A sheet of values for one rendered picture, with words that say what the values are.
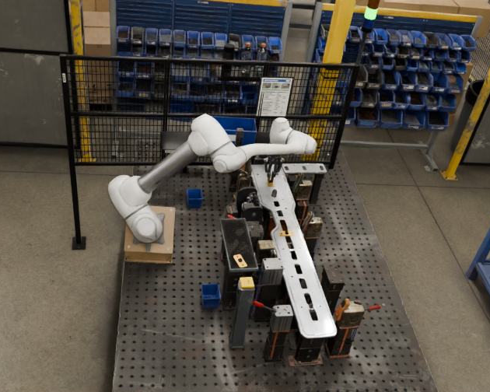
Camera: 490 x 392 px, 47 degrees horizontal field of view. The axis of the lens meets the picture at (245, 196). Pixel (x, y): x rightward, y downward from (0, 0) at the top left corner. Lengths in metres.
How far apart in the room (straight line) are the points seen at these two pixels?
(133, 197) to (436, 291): 2.59
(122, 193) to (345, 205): 1.64
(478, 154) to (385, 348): 3.17
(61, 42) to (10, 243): 1.59
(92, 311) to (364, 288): 1.82
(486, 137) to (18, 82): 4.22
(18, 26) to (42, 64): 0.34
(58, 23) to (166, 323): 2.58
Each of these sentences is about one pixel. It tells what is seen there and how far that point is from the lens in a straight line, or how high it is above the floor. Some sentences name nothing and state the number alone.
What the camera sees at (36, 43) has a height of 1.12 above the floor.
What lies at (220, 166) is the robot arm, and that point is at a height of 1.48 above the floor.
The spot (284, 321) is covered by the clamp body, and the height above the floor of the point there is 1.02.
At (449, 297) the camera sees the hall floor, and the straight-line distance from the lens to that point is 4.71.
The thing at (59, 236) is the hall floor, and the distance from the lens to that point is 4.63.
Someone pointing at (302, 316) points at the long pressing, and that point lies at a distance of 2.83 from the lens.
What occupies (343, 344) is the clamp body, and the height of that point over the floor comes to 0.80.
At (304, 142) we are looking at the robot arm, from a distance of 3.24.
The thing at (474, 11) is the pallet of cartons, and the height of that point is 1.32.
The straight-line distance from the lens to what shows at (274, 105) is 3.91.
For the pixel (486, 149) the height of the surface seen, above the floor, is 0.33.
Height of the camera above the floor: 3.13
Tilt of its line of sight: 38 degrees down
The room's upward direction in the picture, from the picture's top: 9 degrees clockwise
